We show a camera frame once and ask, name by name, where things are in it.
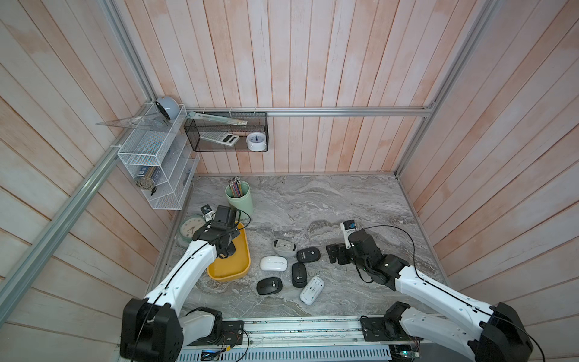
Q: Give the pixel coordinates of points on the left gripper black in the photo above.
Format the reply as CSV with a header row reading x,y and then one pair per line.
x,y
234,231

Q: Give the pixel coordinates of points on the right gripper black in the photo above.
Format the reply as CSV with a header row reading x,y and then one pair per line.
x,y
340,247

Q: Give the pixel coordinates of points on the yellow plastic storage box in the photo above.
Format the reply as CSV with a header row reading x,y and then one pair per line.
x,y
235,266

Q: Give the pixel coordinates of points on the black mouse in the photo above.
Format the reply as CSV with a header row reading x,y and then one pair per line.
x,y
268,286
308,254

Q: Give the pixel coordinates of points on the white mouse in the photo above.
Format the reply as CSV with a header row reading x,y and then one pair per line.
x,y
273,263
312,290

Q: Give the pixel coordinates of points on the black mouse slim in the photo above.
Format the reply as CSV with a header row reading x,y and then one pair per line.
x,y
299,275

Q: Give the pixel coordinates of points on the grey mouse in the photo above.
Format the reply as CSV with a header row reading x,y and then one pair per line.
x,y
284,248

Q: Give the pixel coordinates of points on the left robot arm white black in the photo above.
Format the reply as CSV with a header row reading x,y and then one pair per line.
x,y
152,327

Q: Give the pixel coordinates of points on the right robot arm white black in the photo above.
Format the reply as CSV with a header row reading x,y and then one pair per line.
x,y
477,330

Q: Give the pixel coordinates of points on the green round alarm clock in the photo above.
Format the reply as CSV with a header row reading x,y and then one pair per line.
x,y
188,227

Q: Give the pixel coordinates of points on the green pen holder cup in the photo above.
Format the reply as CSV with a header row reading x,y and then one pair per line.
x,y
243,204

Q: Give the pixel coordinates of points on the coloured pencils bundle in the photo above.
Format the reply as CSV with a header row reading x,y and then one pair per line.
x,y
236,187

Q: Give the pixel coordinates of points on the rolled items in shelf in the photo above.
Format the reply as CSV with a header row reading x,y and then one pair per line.
x,y
146,177

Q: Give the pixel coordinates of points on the white calculator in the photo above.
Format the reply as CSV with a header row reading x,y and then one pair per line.
x,y
221,138

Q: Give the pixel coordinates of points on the white tape roll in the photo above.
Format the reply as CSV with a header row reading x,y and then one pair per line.
x,y
257,142

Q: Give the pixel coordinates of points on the transparent straight ruler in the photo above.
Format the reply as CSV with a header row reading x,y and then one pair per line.
x,y
218,119

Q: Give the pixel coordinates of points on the transparent triangle ruler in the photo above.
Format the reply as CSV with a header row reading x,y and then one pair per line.
x,y
147,122

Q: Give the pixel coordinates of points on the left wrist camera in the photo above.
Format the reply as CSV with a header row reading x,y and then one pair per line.
x,y
208,213

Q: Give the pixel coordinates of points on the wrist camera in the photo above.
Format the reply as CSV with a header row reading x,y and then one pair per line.
x,y
208,213
348,227

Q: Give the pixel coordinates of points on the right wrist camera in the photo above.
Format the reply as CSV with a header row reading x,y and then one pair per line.
x,y
348,227

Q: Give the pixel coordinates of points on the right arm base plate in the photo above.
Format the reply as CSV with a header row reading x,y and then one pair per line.
x,y
384,330

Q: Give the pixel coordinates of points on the aluminium front rail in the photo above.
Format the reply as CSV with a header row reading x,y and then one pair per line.
x,y
305,332

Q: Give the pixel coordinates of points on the black mesh wall basket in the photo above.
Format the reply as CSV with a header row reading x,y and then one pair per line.
x,y
227,131

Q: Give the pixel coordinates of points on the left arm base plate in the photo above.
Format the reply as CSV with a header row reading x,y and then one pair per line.
x,y
231,333

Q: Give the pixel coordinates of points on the white vented cable duct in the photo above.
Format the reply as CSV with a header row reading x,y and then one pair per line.
x,y
323,353

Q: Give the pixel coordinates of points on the white wire wall shelf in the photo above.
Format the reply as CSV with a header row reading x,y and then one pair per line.
x,y
171,152

